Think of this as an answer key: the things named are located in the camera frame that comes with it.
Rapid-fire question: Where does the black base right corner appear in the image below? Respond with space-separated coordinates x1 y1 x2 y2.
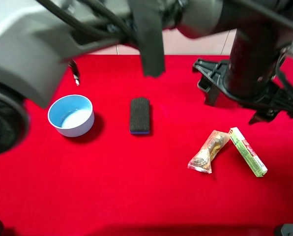
274 224 293 236

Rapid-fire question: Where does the dark grey pump bottle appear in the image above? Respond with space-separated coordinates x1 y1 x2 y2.
205 85 219 107

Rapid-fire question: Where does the red tablecloth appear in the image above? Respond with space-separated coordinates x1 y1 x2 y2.
0 55 293 236

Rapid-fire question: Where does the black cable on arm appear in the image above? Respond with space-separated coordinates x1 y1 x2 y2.
38 0 137 47

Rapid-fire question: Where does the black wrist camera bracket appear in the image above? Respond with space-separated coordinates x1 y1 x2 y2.
193 57 293 124

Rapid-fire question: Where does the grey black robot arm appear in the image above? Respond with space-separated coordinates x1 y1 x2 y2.
0 0 293 154

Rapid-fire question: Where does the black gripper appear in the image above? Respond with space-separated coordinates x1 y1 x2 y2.
222 14 279 98

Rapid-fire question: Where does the green white toothpaste box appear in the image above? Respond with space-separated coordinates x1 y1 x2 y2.
229 127 267 177

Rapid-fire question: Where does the black whiteboard eraser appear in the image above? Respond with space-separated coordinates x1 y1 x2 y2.
129 97 150 135

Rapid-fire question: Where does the clear snack packet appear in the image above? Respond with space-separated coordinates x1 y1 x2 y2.
187 130 230 174

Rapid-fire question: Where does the light blue bowl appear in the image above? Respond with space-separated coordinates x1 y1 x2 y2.
48 94 95 138

